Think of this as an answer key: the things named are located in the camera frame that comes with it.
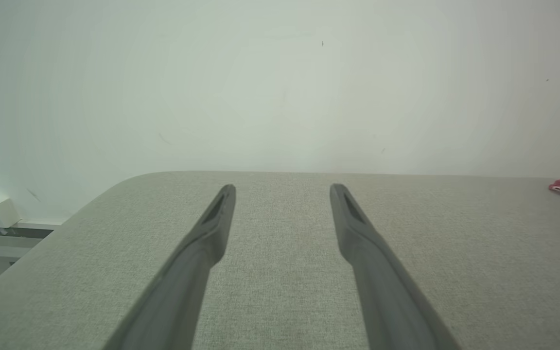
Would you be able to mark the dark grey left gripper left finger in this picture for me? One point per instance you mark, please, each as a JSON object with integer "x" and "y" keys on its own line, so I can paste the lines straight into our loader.
{"x": 183, "y": 291}

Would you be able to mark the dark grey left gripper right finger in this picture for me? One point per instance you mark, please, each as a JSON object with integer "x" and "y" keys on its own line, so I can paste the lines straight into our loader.
{"x": 387, "y": 296}

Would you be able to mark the white wall baseboard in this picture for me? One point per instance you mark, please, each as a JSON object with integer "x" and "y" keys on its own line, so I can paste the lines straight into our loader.
{"x": 12, "y": 233}

